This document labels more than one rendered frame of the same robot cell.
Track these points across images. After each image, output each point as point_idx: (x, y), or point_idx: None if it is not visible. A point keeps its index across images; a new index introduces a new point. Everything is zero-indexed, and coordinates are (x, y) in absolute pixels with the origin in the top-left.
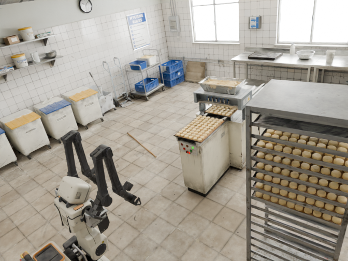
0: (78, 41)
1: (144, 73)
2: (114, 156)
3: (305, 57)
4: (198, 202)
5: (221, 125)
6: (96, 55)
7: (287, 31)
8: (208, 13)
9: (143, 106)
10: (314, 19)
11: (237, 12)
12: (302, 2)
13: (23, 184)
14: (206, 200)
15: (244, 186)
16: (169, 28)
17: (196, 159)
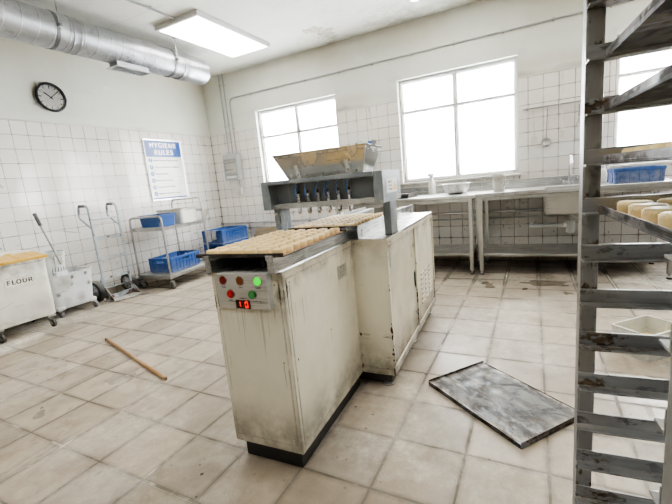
0: (23, 159)
1: (174, 246)
2: (44, 390)
3: (458, 189)
4: (282, 489)
5: (337, 244)
6: (64, 194)
7: (418, 162)
8: (289, 146)
9: (161, 297)
10: (458, 139)
11: (336, 140)
12: (436, 116)
13: None
14: (309, 478)
15: (413, 418)
16: (224, 175)
17: (269, 326)
